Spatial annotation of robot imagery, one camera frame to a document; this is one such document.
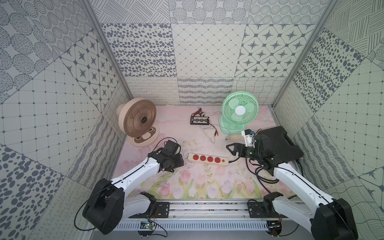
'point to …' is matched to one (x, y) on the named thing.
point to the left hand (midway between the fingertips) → (180, 159)
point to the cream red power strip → (208, 159)
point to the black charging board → (199, 120)
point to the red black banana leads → (216, 131)
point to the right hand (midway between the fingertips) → (232, 148)
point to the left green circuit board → (147, 224)
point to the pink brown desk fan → (137, 117)
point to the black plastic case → (282, 146)
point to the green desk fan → (239, 109)
